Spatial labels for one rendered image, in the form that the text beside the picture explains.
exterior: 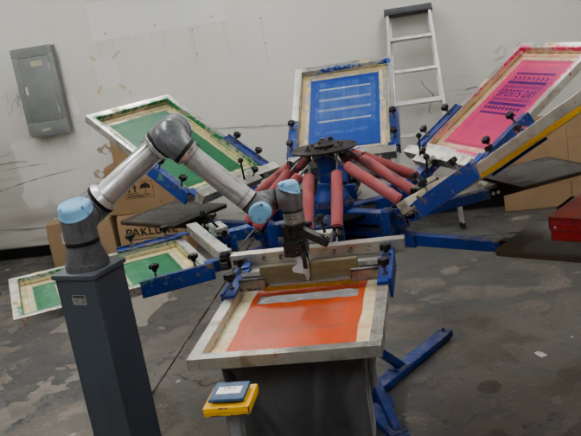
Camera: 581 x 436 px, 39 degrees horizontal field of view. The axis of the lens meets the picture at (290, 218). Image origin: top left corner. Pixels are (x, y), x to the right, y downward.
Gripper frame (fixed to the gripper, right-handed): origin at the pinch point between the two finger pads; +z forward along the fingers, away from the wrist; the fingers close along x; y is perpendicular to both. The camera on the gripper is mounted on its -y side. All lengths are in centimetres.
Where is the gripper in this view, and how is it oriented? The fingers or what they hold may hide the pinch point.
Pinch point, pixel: (309, 274)
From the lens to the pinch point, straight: 294.4
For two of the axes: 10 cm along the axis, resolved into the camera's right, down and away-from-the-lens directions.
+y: -9.7, 1.2, 2.0
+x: -1.6, 2.8, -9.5
